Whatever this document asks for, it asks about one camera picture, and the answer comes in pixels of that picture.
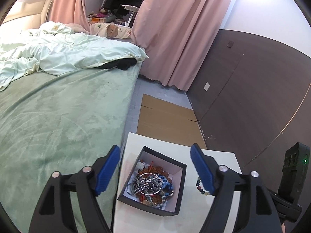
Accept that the black jewelry box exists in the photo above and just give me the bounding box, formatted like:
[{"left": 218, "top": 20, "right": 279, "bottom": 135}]
[{"left": 118, "top": 146, "right": 187, "bottom": 217}]

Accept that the silver bangle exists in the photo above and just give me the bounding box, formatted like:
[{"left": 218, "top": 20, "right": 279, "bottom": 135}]
[{"left": 132, "top": 173, "right": 161, "bottom": 196}]

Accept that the white crumpled duvet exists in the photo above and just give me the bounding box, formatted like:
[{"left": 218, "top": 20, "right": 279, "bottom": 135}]
[{"left": 1, "top": 21, "right": 148, "bottom": 90}]

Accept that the patterned pillow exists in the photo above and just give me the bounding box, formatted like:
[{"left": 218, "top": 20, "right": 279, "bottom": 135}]
[{"left": 90, "top": 23, "right": 132, "bottom": 39}]

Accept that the pink curtain right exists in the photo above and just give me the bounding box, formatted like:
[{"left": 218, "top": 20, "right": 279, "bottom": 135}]
[{"left": 132, "top": 0, "right": 231, "bottom": 91}]

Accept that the dark multicolour bead bracelet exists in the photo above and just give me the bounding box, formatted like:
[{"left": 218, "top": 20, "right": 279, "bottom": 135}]
[{"left": 196, "top": 177, "right": 212, "bottom": 196}]

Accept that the green bed blanket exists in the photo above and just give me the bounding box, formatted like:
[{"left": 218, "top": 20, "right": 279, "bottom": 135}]
[{"left": 1, "top": 64, "right": 141, "bottom": 232}]

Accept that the brown wooden bead bracelet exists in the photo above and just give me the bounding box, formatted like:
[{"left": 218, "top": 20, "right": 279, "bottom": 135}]
[{"left": 135, "top": 159, "right": 171, "bottom": 206}]

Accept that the flat cardboard sheet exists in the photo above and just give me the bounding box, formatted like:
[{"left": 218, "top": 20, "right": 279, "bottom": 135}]
[{"left": 136, "top": 94, "right": 206, "bottom": 149}]

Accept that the black garment on bed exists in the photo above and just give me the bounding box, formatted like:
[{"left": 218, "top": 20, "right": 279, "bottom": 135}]
[{"left": 99, "top": 58, "right": 137, "bottom": 70}]

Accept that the white wall socket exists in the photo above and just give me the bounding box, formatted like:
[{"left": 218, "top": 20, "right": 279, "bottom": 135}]
[{"left": 204, "top": 82, "right": 210, "bottom": 91}]

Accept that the pink curtain left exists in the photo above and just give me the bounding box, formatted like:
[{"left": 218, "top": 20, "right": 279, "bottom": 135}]
[{"left": 49, "top": 0, "right": 90, "bottom": 31}]

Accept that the blue knotted cord ornament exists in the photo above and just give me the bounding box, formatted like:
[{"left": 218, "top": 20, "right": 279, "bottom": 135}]
[{"left": 156, "top": 174, "right": 174, "bottom": 197}]

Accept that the pink curtain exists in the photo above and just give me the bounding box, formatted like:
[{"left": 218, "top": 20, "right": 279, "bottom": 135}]
[
  {"left": 49, "top": 0, "right": 90, "bottom": 31},
  {"left": 132, "top": 0, "right": 231, "bottom": 91}
]

